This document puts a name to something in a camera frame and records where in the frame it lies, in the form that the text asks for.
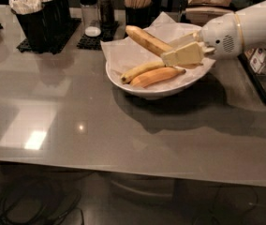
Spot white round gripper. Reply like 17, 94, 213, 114
161, 13, 243, 67

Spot long yellow banana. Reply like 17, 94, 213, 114
126, 25, 175, 59

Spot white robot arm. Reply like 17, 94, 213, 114
161, 0, 266, 67

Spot orange ripe banana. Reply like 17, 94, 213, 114
130, 67, 185, 88

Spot white ceramic bowl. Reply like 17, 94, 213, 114
105, 22, 216, 99

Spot white paper bowl liner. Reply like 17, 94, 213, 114
99, 11, 216, 92

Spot small yellow banana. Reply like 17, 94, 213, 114
120, 61, 165, 83

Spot black cup of wooden stirrers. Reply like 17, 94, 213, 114
124, 0, 153, 28

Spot black grid mat centre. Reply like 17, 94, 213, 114
77, 22, 119, 51

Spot black grid mat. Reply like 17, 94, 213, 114
17, 18, 81, 54
77, 22, 119, 51

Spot pepper shaker black lid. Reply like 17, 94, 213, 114
97, 0, 115, 27

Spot black grid mat left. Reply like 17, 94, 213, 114
17, 18, 81, 54

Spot black cup behind cutlery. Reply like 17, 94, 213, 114
57, 0, 70, 23

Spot black cup of white cutlery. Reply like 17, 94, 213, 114
8, 0, 60, 53

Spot black floor cables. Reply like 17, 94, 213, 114
0, 172, 87, 225

